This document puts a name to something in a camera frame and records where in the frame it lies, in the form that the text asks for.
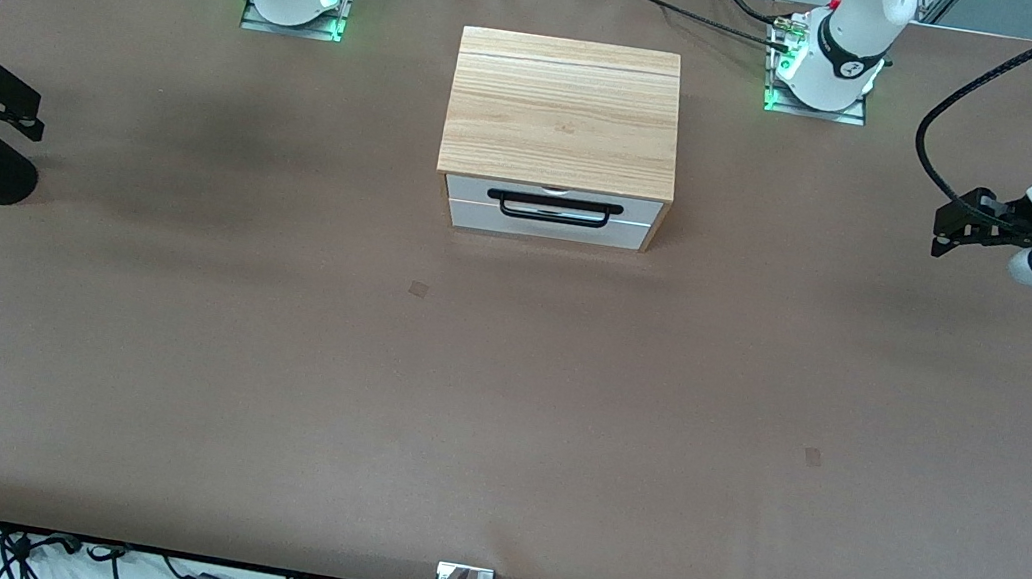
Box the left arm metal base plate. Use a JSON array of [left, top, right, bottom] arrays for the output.
[[760, 21, 880, 129]]

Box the light wooden drawer cabinet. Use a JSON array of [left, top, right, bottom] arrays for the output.
[[428, 23, 694, 257]]

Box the black table cable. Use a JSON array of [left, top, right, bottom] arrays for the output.
[[602, 0, 795, 52]]

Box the white drawer with black handle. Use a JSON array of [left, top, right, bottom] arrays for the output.
[[443, 172, 665, 239]]

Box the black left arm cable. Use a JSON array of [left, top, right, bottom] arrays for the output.
[[903, 0, 1032, 240]]

